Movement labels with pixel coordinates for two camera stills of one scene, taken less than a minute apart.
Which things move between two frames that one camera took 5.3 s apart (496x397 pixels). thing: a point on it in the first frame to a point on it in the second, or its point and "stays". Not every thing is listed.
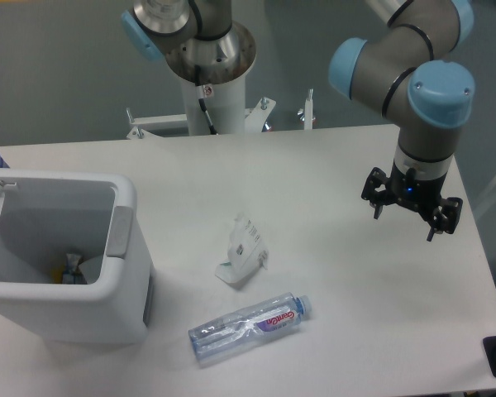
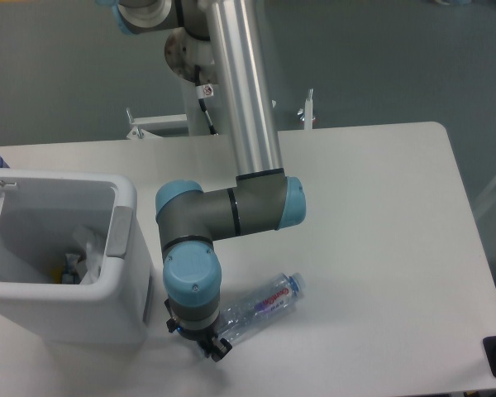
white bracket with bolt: x=307 y=114 stays
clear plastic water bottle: x=234 y=333 to x=260 y=306
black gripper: x=422 y=195 to x=207 y=339
